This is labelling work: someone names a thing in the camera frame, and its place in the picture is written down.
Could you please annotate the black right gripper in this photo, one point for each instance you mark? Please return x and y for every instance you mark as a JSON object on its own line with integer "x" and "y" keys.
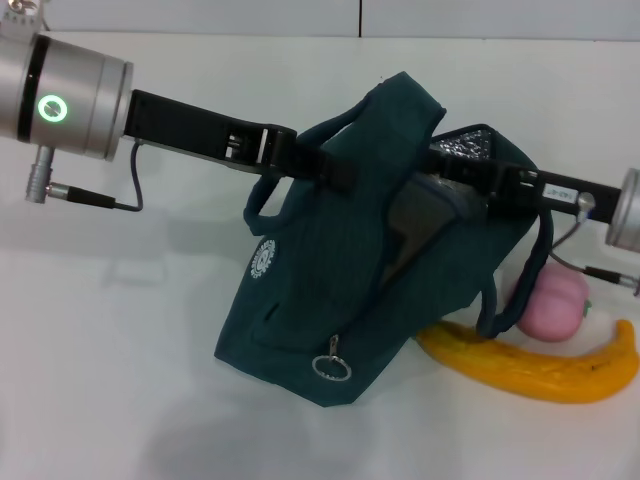
{"x": 550, "y": 192}

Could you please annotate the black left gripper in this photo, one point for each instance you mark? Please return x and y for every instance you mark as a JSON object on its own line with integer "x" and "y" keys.
{"x": 190, "y": 130}

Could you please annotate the dark teal insulated lunch bag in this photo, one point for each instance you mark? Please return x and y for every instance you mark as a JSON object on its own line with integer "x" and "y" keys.
{"x": 320, "y": 280}

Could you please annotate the pink toy peach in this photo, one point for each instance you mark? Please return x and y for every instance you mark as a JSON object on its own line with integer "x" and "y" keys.
{"x": 555, "y": 310}

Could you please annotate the yellow banana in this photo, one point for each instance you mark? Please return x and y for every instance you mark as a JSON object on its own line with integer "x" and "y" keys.
{"x": 525, "y": 370}

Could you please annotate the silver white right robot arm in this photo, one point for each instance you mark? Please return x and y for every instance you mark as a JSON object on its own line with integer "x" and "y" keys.
{"x": 627, "y": 210}

